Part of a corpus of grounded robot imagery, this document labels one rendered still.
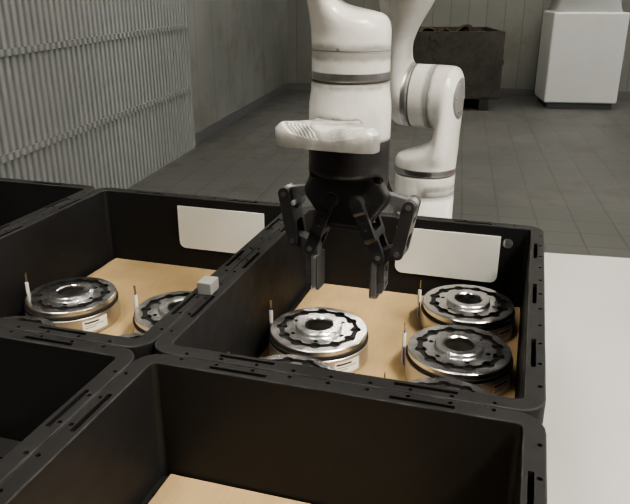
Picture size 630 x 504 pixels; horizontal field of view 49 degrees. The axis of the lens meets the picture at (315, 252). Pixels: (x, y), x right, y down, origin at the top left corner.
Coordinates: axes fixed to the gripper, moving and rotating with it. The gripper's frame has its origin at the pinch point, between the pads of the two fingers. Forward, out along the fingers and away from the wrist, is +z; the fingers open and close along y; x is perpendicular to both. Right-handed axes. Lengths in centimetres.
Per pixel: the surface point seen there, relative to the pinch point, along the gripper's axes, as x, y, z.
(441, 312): -9.2, -8.1, 6.5
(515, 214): -324, 8, 90
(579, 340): -40, -24, 22
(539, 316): 3.3, -18.6, -0.6
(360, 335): -0.2, -1.6, 6.2
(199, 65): -440, 273, 30
